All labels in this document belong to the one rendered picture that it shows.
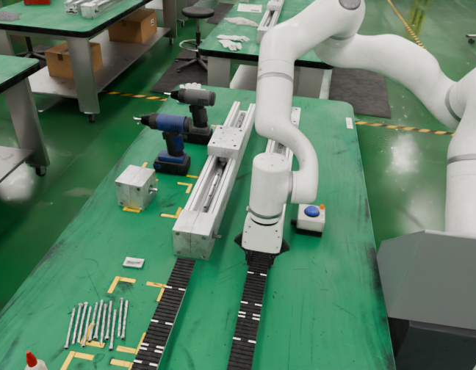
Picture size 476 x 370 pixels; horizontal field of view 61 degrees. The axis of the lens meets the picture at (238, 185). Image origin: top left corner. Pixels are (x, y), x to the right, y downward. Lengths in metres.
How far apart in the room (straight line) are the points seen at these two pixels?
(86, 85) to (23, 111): 0.83
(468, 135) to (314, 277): 0.52
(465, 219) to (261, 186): 0.46
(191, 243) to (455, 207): 0.66
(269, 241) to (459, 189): 0.46
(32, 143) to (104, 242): 1.72
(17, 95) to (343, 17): 2.10
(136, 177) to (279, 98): 0.55
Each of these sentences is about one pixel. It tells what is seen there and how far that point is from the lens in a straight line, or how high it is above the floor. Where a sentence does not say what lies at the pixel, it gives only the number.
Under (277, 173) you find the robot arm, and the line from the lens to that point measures 0.89.
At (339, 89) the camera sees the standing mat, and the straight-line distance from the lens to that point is 4.52.
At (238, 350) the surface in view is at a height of 0.81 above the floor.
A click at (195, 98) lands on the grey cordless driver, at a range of 1.57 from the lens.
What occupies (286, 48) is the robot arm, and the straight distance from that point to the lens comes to 1.04.
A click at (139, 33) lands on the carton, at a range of 4.85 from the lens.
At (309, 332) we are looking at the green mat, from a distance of 1.02.
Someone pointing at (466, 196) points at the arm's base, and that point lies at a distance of 1.05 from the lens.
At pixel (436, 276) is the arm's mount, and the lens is 1.02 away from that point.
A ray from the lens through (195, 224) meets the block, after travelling 1.11.
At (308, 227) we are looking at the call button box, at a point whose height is 0.81.
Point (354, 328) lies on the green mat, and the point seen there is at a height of 0.78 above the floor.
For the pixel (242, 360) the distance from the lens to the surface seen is 0.93.
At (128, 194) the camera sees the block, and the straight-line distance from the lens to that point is 1.30.
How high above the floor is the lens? 1.60
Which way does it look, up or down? 35 degrees down
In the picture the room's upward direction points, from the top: 4 degrees clockwise
